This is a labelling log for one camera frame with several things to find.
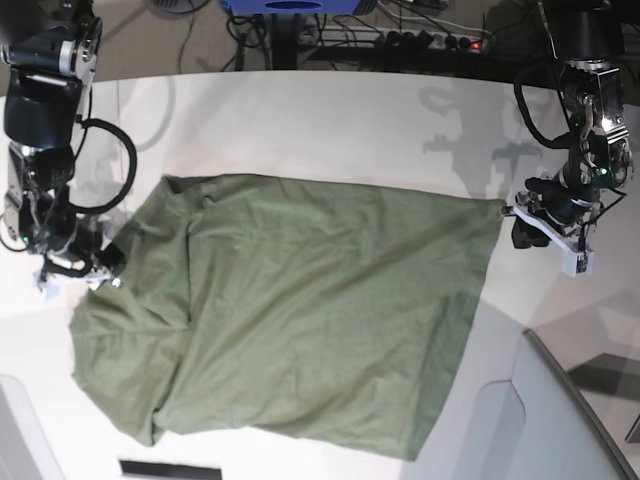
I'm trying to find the black table leg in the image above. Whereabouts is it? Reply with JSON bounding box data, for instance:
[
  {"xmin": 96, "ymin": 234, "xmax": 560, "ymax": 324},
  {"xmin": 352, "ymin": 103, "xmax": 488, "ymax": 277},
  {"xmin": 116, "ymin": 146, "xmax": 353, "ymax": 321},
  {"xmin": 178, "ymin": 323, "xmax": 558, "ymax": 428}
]
[{"xmin": 267, "ymin": 14, "xmax": 303, "ymax": 71}]

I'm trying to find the black power strip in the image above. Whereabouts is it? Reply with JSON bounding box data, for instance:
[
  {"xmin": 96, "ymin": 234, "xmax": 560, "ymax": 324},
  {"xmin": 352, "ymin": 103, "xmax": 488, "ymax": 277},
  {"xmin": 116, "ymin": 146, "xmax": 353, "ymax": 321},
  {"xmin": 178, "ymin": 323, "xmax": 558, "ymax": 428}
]
[{"xmin": 374, "ymin": 30, "xmax": 491, "ymax": 54}]

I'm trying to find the white slotted plate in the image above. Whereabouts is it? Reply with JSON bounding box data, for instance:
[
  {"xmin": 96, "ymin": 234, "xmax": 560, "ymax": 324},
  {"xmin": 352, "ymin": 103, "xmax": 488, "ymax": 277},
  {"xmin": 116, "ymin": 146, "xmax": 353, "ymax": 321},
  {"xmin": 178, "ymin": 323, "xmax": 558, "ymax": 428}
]
[{"xmin": 119, "ymin": 459, "xmax": 223, "ymax": 480}]

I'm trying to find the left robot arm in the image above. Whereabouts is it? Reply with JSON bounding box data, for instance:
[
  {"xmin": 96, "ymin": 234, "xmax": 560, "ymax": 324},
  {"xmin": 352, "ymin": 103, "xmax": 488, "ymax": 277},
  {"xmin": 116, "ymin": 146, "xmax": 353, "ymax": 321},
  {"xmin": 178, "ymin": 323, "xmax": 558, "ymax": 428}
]
[{"xmin": 513, "ymin": 1, "xmax": 639, "ymax": 251}]

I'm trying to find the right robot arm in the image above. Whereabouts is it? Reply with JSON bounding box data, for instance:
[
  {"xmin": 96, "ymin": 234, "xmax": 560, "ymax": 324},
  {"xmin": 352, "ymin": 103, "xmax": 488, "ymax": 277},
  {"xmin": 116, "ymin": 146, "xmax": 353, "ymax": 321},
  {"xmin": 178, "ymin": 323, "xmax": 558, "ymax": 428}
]
[{"xmin": 1, "ymin": 1, "xmax": 138, "ymax": 279}]

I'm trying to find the green t-shirt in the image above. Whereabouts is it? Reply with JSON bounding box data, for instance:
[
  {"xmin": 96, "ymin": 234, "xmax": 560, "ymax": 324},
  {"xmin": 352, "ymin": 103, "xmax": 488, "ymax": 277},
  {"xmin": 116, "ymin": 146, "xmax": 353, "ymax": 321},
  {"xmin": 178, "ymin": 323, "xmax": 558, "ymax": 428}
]
[{"xmin": 70, "ymin": 175, "xmax": 502, "ymax": 461}]

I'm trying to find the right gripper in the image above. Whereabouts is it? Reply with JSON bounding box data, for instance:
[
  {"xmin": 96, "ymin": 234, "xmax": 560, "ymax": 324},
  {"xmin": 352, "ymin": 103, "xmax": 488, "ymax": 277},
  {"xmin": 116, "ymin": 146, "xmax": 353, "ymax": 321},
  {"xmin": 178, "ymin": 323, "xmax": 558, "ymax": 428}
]
[{"xmin": 43, "ymin": 227, "xmax": 125, "ymax": 275}]

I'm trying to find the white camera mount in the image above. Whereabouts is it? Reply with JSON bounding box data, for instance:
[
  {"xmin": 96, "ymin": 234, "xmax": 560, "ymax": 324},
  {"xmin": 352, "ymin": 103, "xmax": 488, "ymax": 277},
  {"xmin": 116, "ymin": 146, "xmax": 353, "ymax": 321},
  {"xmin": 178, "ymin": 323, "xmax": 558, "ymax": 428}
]
[
  {"xmin": 501, "ymin": 193, "xmax": 594, "ymax": 278},
  {"xmin": 33, "ymin": 267, "xmax": 122, "ymax": 301}
]

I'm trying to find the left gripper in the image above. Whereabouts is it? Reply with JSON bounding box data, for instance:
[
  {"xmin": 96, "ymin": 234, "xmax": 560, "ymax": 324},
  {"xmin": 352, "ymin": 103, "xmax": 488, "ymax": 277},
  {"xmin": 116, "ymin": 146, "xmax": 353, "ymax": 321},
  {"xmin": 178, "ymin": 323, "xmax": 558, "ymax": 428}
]
[{"xmin": 511, "ymin": 177, "xmax": 601, "ymax": 249}]

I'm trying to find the blue box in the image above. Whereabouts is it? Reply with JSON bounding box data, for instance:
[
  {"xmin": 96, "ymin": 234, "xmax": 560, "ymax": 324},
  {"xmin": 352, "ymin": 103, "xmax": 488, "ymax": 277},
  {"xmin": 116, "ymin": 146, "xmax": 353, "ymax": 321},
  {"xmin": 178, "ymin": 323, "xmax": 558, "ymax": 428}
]
[{"xmin": 222, "ymin": 0, "xmax": 359, "ymax": 15}]

